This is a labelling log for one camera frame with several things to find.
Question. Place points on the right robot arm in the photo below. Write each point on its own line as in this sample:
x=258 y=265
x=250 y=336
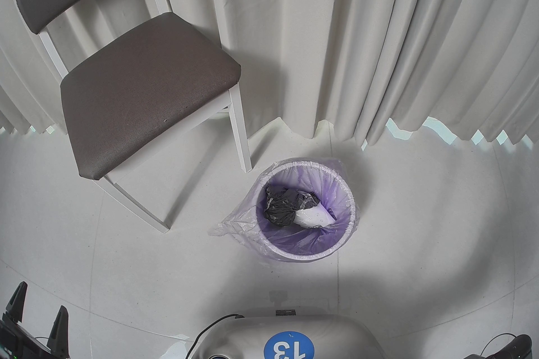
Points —
x=516 y=349

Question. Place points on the black plastic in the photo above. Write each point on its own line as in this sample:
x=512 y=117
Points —
x=282 y=206

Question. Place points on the purple plastic bag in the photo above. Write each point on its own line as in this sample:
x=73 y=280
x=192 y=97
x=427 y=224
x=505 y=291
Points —
x=332 y=197

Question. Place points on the white chair grey cushions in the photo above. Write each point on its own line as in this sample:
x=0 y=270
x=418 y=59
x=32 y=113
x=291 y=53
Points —
x=147 y=75

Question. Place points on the white trash bin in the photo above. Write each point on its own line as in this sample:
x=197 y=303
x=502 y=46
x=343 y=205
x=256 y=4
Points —
x=301 y=256

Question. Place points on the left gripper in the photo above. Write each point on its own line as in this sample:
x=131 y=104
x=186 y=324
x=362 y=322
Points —
x=21 y=342

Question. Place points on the white curtain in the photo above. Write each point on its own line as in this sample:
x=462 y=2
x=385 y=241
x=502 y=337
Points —
x=442 y=33
x=273 y=33

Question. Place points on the clear printed wrapper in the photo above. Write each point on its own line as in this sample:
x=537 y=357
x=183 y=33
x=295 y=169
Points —
x=313 y=218

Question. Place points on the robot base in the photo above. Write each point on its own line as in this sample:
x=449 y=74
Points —
x=337 y=336

